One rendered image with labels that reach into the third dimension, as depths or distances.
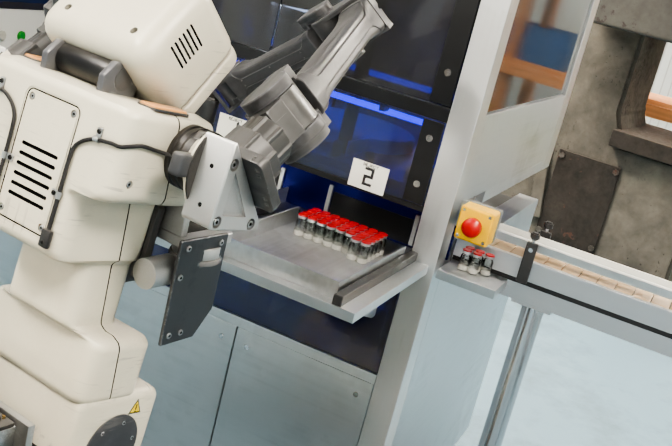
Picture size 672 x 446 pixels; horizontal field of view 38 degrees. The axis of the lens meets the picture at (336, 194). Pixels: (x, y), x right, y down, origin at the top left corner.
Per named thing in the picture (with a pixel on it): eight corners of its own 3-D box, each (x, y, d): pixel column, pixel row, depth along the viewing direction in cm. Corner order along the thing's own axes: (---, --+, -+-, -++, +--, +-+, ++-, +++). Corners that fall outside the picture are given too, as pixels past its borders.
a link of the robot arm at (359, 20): (372, -31, 160) (407, 18, 163) (312, 9, 168) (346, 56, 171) (272, 88, 125) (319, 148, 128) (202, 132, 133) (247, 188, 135)
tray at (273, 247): (294, 221, 213) (298, 206, 212) (402, 261, 204) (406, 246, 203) (212, 250, 182) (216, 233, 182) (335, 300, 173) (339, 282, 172)
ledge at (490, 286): (454, 264, 218) (456, 256, 217) (509, 284, 213) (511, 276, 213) (434, 277, 205) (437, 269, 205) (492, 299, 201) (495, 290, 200)
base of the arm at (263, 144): (188, 135, 123) (261, 165, 117) (229, 98, 127) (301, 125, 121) (204, 183, 129) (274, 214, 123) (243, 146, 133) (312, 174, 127)
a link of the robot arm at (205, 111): (192, 90, 194) (220, 97, 194) (194, 84, 200) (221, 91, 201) (184, 123, 196) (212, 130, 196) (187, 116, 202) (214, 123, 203)
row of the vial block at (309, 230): (296, 232, 205) (301, 211, 204) (372, 261, 199) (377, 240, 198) (291, 233, 203) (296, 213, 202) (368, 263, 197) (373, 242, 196)
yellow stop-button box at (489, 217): (462, 230, 208) (471, 199, 206) (494, 242, 206) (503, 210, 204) (452, 237, 201) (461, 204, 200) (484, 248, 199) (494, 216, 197)
